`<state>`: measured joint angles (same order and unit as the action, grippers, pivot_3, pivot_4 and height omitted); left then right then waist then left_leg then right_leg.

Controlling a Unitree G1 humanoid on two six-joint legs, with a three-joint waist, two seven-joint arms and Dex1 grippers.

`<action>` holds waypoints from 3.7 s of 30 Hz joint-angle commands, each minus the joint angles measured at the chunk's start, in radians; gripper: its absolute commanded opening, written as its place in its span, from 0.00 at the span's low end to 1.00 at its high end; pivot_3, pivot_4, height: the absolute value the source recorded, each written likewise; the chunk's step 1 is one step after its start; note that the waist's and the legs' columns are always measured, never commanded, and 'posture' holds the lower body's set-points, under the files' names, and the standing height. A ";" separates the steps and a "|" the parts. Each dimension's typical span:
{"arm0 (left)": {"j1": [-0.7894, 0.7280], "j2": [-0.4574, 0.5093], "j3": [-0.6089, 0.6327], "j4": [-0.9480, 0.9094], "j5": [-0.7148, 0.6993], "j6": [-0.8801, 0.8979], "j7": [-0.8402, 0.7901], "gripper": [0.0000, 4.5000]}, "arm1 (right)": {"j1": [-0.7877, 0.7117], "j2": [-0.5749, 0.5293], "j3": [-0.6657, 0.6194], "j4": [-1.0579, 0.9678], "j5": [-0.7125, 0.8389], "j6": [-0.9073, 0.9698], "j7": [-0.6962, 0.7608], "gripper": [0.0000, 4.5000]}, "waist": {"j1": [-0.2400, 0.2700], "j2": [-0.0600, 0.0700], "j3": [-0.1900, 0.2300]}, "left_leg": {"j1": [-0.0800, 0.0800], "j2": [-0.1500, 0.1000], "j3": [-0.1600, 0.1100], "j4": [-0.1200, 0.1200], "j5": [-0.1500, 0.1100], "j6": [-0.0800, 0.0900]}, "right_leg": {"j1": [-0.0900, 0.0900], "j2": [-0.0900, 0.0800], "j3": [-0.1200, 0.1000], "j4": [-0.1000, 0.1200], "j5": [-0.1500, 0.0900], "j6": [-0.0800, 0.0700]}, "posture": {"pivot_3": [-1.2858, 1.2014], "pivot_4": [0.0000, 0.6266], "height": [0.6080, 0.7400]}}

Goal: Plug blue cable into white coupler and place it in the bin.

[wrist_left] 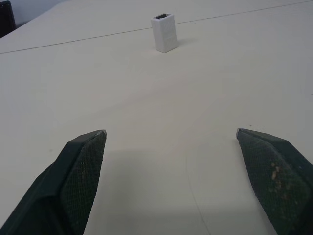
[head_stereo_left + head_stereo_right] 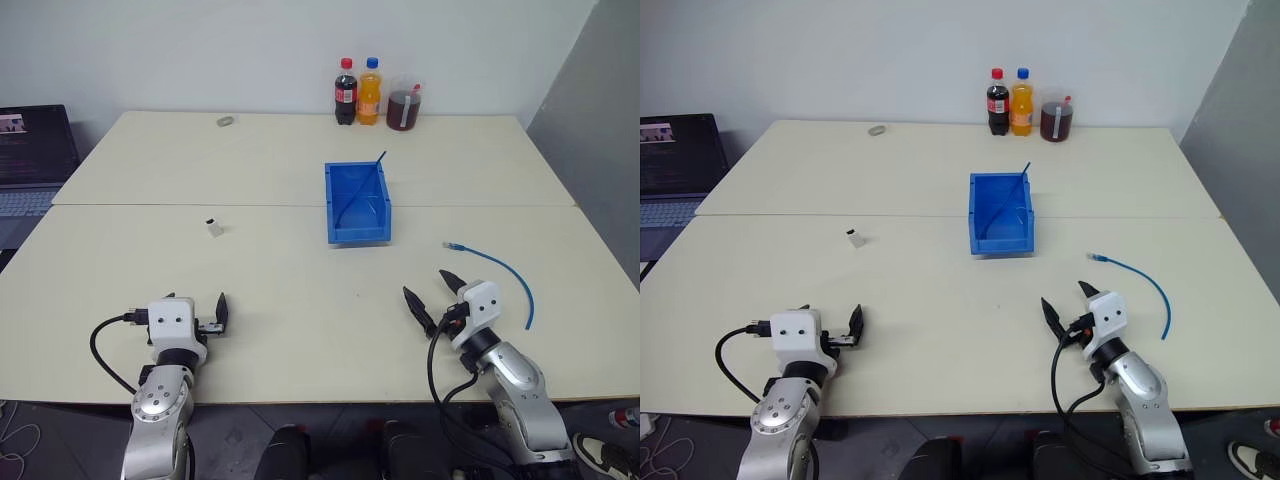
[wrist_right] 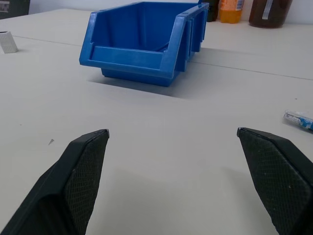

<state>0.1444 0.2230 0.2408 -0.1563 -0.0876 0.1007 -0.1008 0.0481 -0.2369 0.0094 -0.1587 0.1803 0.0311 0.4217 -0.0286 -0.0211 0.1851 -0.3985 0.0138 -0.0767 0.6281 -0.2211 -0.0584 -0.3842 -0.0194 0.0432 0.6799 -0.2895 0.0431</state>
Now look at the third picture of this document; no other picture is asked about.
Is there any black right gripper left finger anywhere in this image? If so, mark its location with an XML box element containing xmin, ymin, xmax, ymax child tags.
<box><xmin>0</xmin><ymin>128</ymin><xmax>110</xmax><ymax>235</ymax></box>

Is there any orange drink bottle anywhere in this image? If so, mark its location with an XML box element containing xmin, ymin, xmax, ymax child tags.
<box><xmin>219</xmin><ymin>0</ymin><xmax>246</xmax><ymax>24</ymax></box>

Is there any dark box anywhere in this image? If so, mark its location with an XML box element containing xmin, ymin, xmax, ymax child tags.
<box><xmin>0</xmin><ymin>0</ymin><xmax>30</xmax><ymax>20</ymax></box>

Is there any clear blue-white plastic packet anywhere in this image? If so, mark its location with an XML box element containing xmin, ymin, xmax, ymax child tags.
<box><xmin>282</xmin><ymin>110</ymin><xmax>313</xmax><ymax>134</ymax></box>

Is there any dark bottle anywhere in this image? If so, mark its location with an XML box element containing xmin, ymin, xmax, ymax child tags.
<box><xmin>201</xmin><ymin>0</ymin><xmax>221</xmax><ymax>23</ymax></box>

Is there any white textured block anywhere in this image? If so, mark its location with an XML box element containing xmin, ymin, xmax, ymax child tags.
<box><xmin>0</xmin><ymin>30</ymin><xmax>20</xmax><ymax>54</ymax></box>

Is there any dark brown glass jar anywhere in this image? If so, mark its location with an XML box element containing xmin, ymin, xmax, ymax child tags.
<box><xmin>248</xmin><ymin>0</ymin><xmax>293</xmax><ymax>28</ymax></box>

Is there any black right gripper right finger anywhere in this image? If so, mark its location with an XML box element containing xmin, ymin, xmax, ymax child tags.
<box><xmin>236</xmin><ymin>127</ymin><xmax>313</xmax><ymax>235</ymax></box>

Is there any blue plastic storage bin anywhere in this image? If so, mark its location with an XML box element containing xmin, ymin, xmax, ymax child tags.
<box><xmin>78</xmin><ymin>1</ymin><xmax>210</xmax><ymax>88</ymax></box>

